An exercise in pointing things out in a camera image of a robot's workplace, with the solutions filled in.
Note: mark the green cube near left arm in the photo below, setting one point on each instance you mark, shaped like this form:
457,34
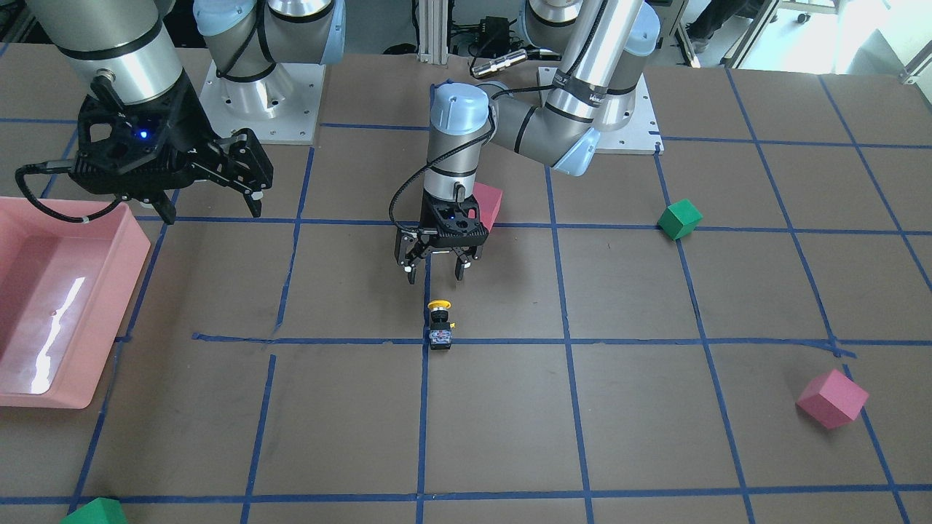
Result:
679,219

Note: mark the yellow push button switch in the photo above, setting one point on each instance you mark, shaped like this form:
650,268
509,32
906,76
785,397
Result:
439,326

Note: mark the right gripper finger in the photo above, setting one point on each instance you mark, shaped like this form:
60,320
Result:
238,162

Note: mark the pink cube near centre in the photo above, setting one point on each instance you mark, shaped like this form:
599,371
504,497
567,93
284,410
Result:
489,200

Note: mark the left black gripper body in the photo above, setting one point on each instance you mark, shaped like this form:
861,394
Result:
407,249

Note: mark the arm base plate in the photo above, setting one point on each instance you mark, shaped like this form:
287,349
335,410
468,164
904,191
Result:
281,108
633,124

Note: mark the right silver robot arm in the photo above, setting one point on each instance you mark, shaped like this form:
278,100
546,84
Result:
129,42

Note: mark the aluminium frame post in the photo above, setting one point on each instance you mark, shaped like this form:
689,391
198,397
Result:
432,21

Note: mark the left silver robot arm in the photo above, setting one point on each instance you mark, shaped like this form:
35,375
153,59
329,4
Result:
466,117

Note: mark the green cube near bin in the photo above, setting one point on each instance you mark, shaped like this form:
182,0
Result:
98,511

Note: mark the pink plastic bin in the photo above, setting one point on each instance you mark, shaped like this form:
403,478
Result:
65,288

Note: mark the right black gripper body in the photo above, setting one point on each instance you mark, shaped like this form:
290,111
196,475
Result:
188,124

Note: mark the pink cube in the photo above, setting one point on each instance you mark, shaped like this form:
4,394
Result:
833,399
489,200

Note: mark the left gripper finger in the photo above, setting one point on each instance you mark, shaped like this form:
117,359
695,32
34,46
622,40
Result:
412,247
465,256

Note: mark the pink cube far side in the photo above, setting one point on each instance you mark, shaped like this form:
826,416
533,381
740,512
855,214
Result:
833,399

